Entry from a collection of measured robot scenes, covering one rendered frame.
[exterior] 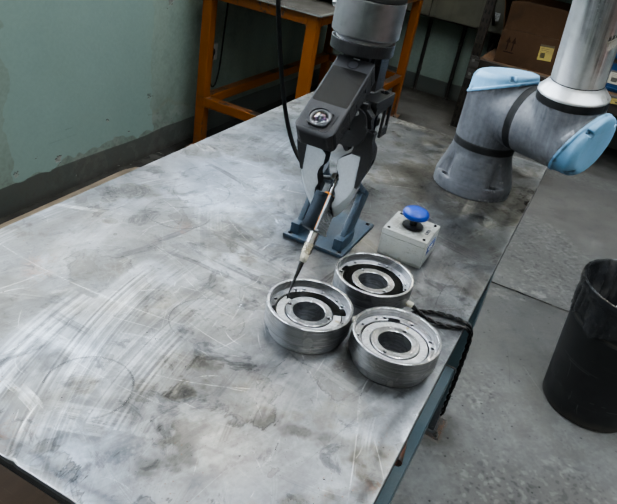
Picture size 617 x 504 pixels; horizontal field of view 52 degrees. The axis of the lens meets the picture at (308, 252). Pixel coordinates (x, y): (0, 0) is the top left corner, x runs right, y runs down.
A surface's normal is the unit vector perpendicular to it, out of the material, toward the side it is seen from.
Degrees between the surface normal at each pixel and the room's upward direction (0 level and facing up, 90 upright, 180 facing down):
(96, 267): 0
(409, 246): 90
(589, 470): 0
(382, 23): 90
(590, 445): 0
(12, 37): 90
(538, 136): 97
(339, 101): 32
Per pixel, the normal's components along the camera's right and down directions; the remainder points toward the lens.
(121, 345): 0.16, -0.84
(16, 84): 0.88, 0.36
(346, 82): -0.08, -0.50
